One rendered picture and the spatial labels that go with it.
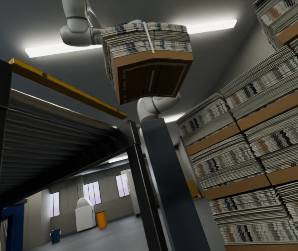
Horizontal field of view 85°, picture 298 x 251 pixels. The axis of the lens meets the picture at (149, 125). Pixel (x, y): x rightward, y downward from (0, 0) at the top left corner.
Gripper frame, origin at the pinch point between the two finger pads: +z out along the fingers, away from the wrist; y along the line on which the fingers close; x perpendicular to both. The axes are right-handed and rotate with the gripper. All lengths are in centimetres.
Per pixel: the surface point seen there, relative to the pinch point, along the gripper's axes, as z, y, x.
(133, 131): -12, 57, -4
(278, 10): 50, 28, 31
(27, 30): -123, -154, -104
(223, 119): 30, 59, 0
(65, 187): -365, -70, -1039
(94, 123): -27, 55, 4
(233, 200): 27, 93, -9
